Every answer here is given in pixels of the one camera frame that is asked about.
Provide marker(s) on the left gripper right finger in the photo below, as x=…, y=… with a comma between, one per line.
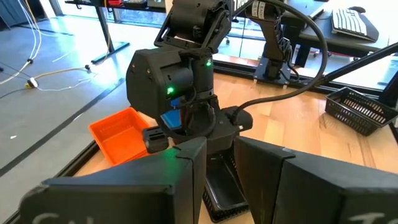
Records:
x=311, y=193

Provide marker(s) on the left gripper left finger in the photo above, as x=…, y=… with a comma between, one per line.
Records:
x=124, y=193

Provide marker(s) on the black plastic basket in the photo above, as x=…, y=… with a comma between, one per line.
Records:
x=222, y=186
x=357, y=109

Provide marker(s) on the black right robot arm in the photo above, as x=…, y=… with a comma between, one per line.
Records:
x=161, y=77

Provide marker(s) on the orange plastic basket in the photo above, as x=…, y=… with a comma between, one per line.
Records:
x=121, y=140

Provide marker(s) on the black diagonal support bar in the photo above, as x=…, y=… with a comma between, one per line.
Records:
x=360, y=62

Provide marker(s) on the black desk leg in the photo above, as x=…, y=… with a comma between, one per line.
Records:
x=104, y=31

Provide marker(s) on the black and white keyboard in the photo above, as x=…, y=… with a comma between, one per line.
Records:
x=348, y=20

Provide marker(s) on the black computer mouse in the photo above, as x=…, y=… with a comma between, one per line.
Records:
x=357, y=9

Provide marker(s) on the black desk with items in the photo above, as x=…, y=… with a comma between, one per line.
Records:
x=93, y=3

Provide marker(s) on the dark grey cabinet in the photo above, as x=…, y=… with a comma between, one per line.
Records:
x=12, y=12

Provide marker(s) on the black aluminium frame rail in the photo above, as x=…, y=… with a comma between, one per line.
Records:
x=79, y=165

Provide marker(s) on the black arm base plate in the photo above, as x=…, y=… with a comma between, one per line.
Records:
x=259, y=76

